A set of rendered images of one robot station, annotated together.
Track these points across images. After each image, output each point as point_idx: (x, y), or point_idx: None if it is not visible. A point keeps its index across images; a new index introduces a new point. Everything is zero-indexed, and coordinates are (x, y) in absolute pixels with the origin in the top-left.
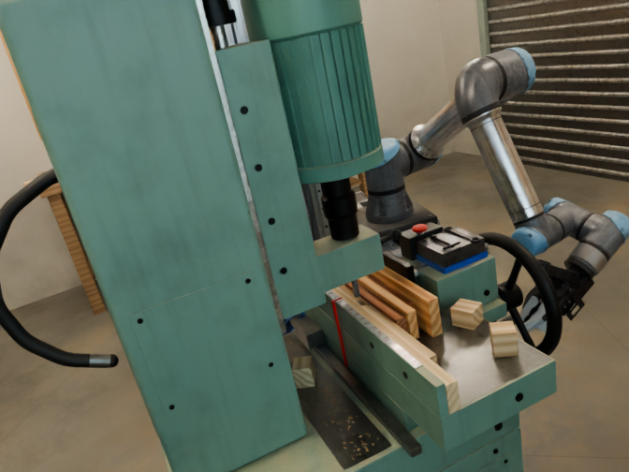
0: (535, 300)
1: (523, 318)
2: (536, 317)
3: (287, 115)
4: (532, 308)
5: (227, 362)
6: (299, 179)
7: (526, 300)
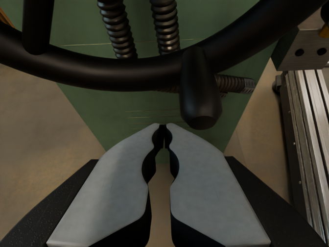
0: (205, 218)
1: (175, 131)
2: (121, 149)
3: None
4: (178, 170)
5: None
6: None
7: (261, 192)
